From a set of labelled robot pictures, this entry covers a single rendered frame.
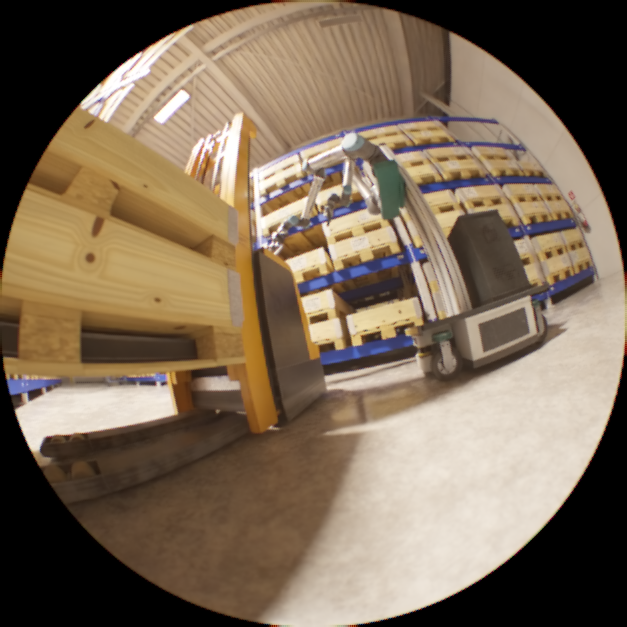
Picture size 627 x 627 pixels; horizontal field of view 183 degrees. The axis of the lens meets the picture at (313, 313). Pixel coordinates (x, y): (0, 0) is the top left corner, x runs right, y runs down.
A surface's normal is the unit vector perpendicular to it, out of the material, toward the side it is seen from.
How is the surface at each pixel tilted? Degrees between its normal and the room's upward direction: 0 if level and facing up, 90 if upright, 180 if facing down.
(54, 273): 90
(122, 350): 90
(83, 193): 90
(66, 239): 90
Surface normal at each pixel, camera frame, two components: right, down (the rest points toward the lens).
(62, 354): 0.92, -0.25
